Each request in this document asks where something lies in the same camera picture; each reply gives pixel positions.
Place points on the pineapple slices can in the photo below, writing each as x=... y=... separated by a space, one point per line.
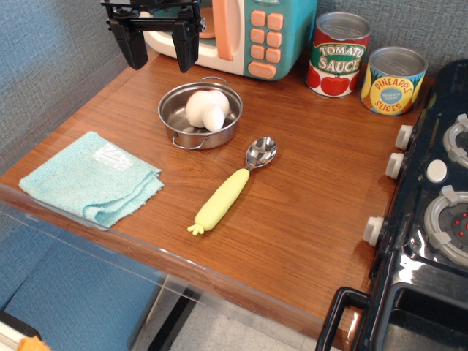
x=393 y=79

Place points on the teal toy microwave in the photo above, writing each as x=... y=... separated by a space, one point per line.
x=257 y=39

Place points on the spoon with yellow-green handle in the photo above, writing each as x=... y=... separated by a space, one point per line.
x=259 y=154

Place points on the white toy mushroom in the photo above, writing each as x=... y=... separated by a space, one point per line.
x=207 y=109

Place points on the black toy stove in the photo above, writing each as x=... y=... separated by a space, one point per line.
x=418 y=294

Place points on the tomato sauce can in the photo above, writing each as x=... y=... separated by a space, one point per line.
x=339 y=45

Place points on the light blue folded cloth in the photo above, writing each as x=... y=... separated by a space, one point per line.
x=93 y=180

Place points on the orange microwave turntable plate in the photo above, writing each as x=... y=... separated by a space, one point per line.
x=209 y=28

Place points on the orange fuzzy object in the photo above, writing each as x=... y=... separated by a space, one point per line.
x=32 y=344

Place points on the small steel pot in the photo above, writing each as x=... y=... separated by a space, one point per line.
x=171 y=112

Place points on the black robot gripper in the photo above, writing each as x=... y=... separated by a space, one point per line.
x=127 y=20

